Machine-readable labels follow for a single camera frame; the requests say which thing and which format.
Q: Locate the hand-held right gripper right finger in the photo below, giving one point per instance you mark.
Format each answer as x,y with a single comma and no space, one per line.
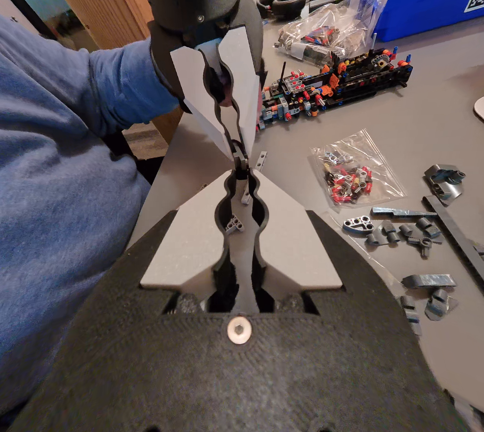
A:
298,250

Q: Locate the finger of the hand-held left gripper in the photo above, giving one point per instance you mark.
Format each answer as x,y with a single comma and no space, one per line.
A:
193,80
245,69

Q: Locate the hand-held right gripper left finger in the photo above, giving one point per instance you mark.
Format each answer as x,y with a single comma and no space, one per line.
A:
189,250

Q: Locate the black lego piece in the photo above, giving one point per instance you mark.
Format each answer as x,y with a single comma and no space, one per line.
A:
241,154

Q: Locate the group of dark grey lego pieces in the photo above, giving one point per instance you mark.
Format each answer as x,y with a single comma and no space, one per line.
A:
357,226

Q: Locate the clear bag of lego pins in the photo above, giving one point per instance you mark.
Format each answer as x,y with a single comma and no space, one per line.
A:
351,179

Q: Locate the group of light grey lego pieces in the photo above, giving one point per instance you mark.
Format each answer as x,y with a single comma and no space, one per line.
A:
261,160

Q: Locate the colourful lego chassis assembly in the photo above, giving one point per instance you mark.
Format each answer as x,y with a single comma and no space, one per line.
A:
340,80

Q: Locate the person's left hand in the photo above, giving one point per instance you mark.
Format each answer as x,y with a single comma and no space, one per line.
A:
227,90

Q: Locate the clear bag white label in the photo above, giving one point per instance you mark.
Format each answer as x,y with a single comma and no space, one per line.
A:
314,46

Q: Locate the empty clear plastic bag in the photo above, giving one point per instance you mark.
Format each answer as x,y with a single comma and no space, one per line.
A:
378,265

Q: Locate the person's blue sweater torso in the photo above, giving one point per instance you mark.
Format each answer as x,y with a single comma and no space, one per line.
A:
56,194

